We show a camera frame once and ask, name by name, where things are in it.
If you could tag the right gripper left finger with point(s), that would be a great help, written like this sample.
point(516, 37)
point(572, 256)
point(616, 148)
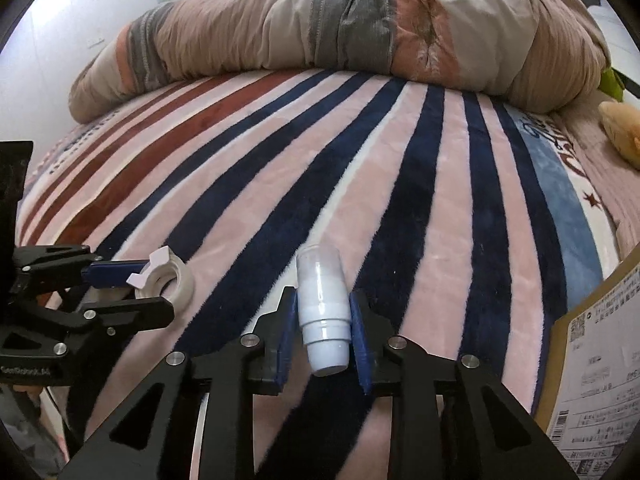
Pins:
point(205, 401)

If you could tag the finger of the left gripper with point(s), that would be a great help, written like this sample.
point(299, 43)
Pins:
point(135, 315)
point(100, 269)

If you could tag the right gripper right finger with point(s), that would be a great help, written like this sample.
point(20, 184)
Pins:
point(451, 419)

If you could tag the clear tape roll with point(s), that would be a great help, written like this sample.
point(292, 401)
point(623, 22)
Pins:
point(165, 276)

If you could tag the white spray bottle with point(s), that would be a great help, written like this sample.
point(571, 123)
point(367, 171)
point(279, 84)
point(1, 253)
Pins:
point(323, 309)

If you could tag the cardboard box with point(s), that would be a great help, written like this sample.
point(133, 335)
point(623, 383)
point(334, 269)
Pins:
point(589, 405)

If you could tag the striped pink blanket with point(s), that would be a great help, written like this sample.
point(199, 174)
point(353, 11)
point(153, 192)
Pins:
point(469, 224)

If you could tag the pink bed sheet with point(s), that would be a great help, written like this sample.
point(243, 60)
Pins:
point(615, 181)

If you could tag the brown plush toy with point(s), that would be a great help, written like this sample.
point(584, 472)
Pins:
point(621, 123)

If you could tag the green plush toy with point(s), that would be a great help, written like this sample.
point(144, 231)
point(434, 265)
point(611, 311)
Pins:
point(612, 85)

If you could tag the white headboard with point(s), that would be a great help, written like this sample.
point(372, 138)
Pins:
point(624, 52)

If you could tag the rolled patchwork duvet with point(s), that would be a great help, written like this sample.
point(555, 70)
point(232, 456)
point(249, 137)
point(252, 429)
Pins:
point(538, 55)

